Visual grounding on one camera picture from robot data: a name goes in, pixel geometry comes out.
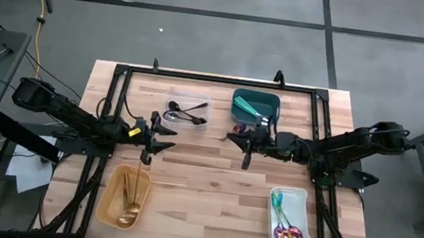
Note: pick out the white plastic bin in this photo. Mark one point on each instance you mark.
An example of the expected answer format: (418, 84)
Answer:
(300, 203)

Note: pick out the yellow plastic bin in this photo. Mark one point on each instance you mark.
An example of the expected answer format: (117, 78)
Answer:
(112, 204)

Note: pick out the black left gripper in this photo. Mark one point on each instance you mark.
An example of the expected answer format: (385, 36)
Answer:
(148, 135)

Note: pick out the teal plastic bin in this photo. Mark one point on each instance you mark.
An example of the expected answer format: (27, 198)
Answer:
(270, 101)

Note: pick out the black rig post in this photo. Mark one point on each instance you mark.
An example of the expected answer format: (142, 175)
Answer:
(22, 135)

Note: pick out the clear plastic bin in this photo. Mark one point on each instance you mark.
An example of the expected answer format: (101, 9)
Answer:
(198, 99)

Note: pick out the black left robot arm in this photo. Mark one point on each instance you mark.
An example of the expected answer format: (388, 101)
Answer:
(76, 117)

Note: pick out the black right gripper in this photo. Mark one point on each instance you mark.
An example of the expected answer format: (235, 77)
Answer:
(265, 143)

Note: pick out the white paper sheets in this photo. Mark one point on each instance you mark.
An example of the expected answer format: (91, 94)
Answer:
(29, 174)

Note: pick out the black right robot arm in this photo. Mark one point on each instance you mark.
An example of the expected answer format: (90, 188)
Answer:
(353, 145)

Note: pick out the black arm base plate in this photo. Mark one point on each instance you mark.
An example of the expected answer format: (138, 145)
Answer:
(353, 178)
(72, 146)

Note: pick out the black frame bracket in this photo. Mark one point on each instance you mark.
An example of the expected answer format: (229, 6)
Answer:
(279, 78)
(155, 65)

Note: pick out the black aluminium table frame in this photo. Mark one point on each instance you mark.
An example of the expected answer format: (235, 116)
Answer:
(220, 80)

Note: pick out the iridescent thin utensil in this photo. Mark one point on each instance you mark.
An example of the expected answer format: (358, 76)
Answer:
(279, 234)

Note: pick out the yellow tape label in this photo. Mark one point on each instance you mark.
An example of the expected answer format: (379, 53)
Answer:
(134, 132)

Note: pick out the purple iridescent spoon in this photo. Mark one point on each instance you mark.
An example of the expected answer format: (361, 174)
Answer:
(239, 128)

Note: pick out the gold spoon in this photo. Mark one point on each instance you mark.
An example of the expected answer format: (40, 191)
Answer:
(133, 207)
(125, 193)
(125, 221)

